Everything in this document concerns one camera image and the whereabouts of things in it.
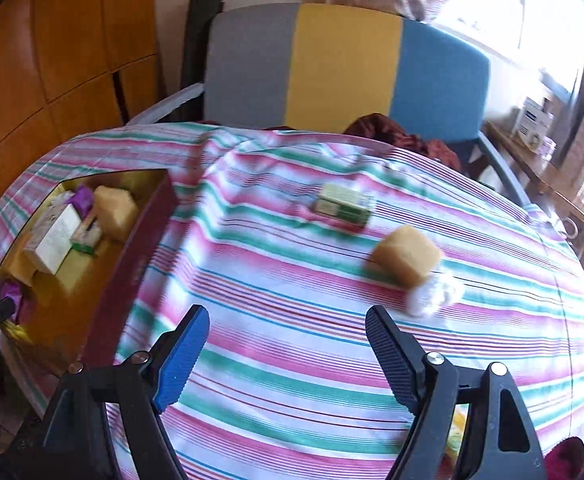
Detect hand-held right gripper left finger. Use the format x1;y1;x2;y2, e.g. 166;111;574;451
42;305;211;480

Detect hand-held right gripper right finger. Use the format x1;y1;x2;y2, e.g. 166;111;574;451
365;305;548;480

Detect purple packet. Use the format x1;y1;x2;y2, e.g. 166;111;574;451
67;185;95;218
0;282;35;323

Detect tall white box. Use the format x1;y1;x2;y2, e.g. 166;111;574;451
22;205;84;276

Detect yellow sponge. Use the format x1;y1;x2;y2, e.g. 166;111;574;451
93;186;139;241
370;225;444;288

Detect small green box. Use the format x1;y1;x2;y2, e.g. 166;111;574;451
69;215;104;258
312;183;375;231

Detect white cotton puff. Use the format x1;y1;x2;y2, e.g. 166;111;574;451
404;270;465;318

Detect yellow green packet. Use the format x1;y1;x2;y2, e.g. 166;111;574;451
444;405;470;461

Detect striped tablecloth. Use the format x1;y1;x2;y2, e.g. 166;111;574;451
0;122;584;480

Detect dark red cloth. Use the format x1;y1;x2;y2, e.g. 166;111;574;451
343;114;463;173
544;435;584;480

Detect wooden cabinet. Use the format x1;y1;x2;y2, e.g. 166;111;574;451
0;0;165;241

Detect white carton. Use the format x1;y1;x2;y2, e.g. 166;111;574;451
514;97;555;148

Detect grey yellow blue chair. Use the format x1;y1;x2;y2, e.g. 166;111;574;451
124;2;530;208

